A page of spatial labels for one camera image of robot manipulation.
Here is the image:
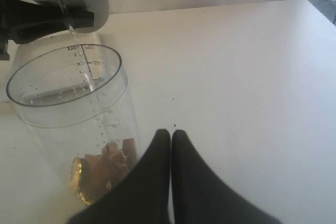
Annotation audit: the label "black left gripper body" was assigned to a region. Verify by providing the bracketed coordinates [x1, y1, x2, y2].
[0, 0, 10, 60]

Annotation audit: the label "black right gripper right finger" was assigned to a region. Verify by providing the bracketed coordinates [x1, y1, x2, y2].
[171, 130, 280, 224]

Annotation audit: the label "brown wooden cubes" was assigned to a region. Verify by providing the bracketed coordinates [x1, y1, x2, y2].
[80, 138, 138, 201]

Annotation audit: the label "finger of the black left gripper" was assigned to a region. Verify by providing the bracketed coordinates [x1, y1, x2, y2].
[7, 0, 94, 45]

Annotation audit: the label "white rectangular tray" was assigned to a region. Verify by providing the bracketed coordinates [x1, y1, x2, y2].
[1, 32, 101, 102]

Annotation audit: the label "clear plastic shaker cup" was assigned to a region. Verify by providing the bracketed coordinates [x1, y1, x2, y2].
[6, 44, 139, 196]

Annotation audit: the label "gold coin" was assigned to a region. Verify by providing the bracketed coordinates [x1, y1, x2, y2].
[70, 157, 96, 205]

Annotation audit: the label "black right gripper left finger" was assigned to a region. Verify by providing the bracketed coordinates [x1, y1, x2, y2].
[68, 129, 171, 223]

